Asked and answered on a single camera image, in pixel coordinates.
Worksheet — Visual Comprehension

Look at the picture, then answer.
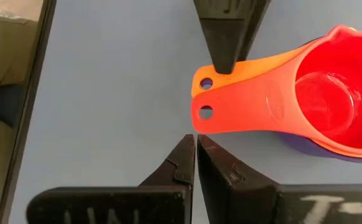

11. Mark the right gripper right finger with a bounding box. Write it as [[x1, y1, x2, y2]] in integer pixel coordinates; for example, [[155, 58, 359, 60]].
[[197, 134, 362, 224]]

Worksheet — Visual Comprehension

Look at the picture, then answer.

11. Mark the purple measuring cup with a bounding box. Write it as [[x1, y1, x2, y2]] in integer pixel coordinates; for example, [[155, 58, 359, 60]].
[[276, 37, 362, 164]]

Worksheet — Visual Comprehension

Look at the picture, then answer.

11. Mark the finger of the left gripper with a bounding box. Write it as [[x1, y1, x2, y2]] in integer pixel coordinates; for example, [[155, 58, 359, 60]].
[[193, 0, 247, 75], [237, 0, 272, 62]]

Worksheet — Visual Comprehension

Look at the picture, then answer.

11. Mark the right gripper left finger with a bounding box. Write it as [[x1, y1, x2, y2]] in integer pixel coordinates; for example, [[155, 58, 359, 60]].
[[26, 134, 197, 224]]

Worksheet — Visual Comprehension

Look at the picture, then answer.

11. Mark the orange measuring cup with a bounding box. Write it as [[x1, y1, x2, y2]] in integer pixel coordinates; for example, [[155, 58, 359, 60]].
[[190, 24, 362, 159]]

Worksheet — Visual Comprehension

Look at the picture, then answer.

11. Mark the black table frame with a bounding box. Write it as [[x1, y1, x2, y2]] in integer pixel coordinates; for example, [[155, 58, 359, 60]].
[[0, 0, 58, 224]]

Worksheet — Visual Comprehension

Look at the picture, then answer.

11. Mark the blue-grey table mat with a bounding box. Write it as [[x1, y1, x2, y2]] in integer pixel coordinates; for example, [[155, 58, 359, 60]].
[[8, 0, 362, 224]]

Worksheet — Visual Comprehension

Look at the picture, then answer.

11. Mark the red measuring cup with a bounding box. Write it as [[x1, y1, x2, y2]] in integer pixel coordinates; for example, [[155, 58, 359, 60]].
[[190, 24, 362, 156]]

